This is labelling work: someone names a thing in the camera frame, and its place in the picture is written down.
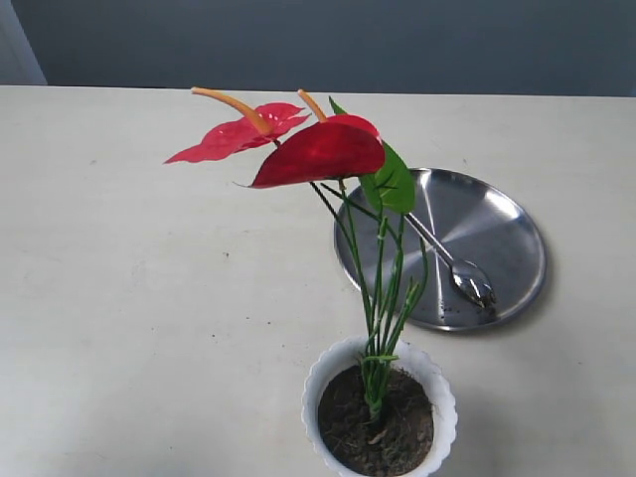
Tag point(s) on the stainless steel spoon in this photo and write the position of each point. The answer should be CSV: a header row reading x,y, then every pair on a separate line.
x,y
467,277

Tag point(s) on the round stainless steel plate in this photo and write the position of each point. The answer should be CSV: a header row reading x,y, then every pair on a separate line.
x,y
475,221

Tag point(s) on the white scalloped flower pot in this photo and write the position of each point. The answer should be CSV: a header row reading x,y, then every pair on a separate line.
x,y
343,355

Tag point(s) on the red artificial anthurium flower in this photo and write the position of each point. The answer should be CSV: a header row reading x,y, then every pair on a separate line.
x,y
344,155

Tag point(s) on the dark potting soil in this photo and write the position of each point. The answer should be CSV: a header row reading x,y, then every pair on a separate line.
x,y
392,445

